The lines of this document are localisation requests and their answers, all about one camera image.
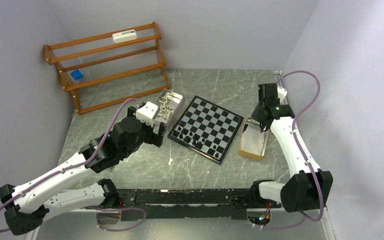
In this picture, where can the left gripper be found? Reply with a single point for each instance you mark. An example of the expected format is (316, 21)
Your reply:
(157, 137)

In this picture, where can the black bishop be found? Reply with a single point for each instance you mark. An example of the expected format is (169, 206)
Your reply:
(187, 139)

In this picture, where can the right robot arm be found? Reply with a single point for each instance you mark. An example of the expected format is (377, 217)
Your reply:
(309, 186)

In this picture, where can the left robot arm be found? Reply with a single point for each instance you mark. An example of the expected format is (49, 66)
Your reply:
(30, 204)

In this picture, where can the pink tin of white pieces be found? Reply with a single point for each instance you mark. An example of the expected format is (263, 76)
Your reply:
(169, 104)

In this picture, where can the black chess king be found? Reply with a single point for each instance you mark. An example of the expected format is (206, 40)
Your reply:
(199, 145)

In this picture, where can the gold tin of black pieces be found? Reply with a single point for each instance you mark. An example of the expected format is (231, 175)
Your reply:
(253, 141)

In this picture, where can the chessboard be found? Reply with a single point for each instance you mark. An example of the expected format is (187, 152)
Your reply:
(210, 121)

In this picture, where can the wooden shelf rack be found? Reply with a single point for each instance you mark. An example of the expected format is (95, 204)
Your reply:
(70, 86)

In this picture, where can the white box on rack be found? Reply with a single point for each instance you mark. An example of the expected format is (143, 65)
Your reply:
(124, 36)

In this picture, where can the blue cap container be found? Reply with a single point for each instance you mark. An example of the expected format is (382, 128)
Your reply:
(77, 75)

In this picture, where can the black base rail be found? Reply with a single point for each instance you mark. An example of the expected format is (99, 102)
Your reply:
(233, 203)

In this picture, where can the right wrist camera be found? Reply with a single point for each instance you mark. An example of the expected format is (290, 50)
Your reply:
(282, 93)

